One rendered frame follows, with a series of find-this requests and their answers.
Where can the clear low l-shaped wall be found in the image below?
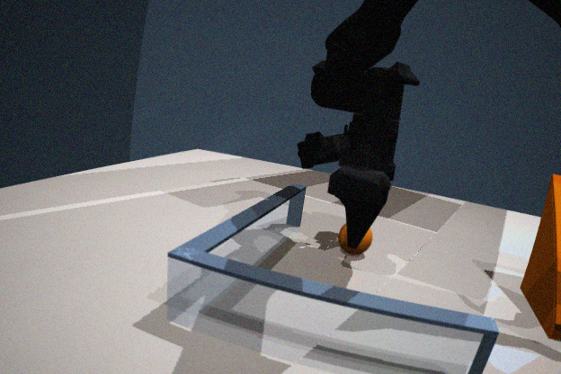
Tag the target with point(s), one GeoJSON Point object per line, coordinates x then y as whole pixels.
{"type": "Point", "coordinates": [309, 332]}

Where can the dark grey l-shaped wall top trim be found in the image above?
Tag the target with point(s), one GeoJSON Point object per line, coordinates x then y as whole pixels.
{"type": "Point", "coordinates": [196, 252]}

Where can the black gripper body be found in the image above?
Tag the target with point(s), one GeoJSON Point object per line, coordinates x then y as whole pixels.
{"type": "Point", "coordinates": [372, 144]}

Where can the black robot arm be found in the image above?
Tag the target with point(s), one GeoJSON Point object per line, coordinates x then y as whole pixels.
{"type": "Point", "coordinates": [357, 44]}

